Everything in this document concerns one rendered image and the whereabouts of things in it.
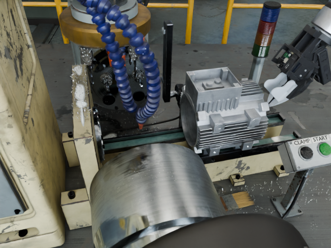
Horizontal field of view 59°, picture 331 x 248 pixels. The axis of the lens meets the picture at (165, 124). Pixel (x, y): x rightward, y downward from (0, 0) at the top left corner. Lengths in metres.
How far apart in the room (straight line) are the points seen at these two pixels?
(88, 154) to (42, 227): 0.23
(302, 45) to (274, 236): 0.60
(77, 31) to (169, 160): 0.28
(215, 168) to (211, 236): 0.71
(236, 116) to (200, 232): 0.60
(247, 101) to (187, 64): 0.77
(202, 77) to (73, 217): 0.51
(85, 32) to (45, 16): 3.67
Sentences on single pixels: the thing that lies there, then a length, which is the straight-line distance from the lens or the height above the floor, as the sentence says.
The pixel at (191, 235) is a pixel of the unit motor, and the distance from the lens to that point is 0.21.
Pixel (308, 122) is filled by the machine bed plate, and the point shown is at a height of 0.80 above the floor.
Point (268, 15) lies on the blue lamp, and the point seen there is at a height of 1.19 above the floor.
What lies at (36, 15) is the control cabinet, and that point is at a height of 0.14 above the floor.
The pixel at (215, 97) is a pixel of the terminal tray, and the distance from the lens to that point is 0.75.
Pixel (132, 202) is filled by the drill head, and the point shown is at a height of 1.15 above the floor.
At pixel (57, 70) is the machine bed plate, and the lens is 1.55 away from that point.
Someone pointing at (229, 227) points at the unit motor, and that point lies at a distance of 0.22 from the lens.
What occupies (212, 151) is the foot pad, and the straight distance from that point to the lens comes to 0.81.
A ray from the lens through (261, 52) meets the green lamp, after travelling 1.17.
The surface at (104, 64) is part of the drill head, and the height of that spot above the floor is 1.10.
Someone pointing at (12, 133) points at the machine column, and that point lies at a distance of 0.56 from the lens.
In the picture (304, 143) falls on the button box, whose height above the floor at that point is 1.08.
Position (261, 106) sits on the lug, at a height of 1.09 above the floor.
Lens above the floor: 1.55
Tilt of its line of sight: 41 degrees down
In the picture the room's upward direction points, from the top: 2 degrees clockwise
